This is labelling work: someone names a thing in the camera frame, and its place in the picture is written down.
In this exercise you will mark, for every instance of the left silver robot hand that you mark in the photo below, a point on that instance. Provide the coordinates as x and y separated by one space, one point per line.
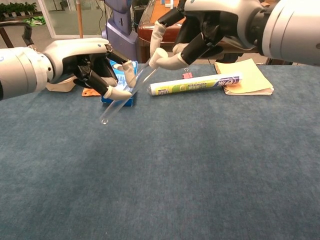
75 62

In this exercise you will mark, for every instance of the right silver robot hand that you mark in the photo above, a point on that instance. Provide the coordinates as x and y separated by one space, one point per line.
225 17

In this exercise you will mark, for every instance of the clear glass test tube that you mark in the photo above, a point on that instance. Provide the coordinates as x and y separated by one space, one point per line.
117 107

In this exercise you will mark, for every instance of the small white stopper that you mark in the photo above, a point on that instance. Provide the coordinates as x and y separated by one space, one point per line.
157 55

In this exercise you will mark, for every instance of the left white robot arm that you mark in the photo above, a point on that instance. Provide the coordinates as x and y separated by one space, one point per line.
20 72

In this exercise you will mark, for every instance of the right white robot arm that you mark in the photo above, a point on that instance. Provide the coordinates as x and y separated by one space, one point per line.
292 30

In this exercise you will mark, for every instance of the beige plastic tray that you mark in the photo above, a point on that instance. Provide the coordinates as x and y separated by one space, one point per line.
61 87

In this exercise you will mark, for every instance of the orange snack packet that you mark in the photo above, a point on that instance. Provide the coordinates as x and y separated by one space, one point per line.
88 93

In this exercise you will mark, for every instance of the wooden pole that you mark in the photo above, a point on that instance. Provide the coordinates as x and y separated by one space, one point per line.
80 20

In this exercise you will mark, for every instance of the white framed glass door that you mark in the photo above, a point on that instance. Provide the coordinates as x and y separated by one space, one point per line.
47 20

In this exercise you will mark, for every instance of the yellow spiral notebook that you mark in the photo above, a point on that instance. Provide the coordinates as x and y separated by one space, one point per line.
252 77

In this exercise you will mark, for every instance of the blue cookie box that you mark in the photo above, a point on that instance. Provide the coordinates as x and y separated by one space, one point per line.
130 101

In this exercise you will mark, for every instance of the pink binder clip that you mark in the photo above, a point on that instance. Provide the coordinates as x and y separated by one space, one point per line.
186 75

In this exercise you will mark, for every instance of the brown mahjong table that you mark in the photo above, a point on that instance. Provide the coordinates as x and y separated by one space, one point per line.
143 42

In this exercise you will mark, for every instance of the dark wooden table leg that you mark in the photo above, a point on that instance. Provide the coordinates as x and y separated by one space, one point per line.
6 37

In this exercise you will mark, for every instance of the cling film roll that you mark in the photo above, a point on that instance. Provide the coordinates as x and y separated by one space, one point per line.
190 85

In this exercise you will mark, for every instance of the row of potted plants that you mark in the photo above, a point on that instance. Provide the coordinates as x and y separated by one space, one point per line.
17 8

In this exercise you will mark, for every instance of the blue felt table cover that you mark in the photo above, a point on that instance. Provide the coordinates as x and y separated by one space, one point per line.
160 175

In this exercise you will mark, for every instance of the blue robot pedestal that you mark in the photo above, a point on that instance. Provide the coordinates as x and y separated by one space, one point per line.
120 25

